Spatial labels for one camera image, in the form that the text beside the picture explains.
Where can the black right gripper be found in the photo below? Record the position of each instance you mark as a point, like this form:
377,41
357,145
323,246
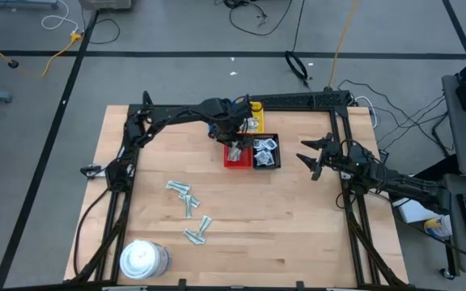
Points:
336,159

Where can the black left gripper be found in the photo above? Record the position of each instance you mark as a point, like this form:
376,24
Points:
229,117

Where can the white grey-print packet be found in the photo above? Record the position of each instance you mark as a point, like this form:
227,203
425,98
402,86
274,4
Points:
252,128

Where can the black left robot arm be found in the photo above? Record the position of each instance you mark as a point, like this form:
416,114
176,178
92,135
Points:
176,115

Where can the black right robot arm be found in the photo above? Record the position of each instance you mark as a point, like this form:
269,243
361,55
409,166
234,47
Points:
411,188

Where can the blue plastic basket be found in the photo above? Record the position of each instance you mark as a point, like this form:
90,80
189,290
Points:
212,130

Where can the yellow plastic basket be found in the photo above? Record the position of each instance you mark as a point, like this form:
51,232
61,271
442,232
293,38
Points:
261,125

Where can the black plastic basket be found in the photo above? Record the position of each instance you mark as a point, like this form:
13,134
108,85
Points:
278,155

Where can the red plastic basket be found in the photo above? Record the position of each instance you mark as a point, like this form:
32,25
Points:
247,163

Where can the white box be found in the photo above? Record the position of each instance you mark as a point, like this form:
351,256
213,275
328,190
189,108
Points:
413,212

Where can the small wipes canister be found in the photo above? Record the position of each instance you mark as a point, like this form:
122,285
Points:
437,227

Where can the white-lidded wipes canister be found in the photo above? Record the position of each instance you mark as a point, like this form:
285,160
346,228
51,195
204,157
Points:
144,258

